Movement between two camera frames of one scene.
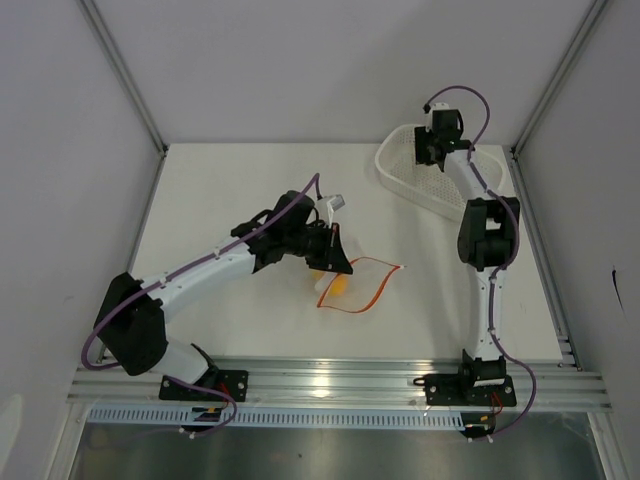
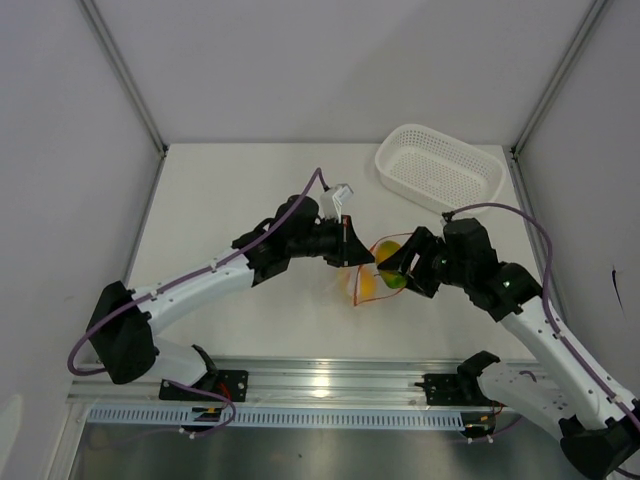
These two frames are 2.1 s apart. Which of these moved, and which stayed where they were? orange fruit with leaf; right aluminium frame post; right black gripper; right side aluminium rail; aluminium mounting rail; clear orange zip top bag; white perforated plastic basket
Moved: right black gripper; orange fruit with leaf; clear orange zip top bag
Stayed: white perforated plastic basket; right side aluminium rail; right aluminium frame post; aluminium mounting rail
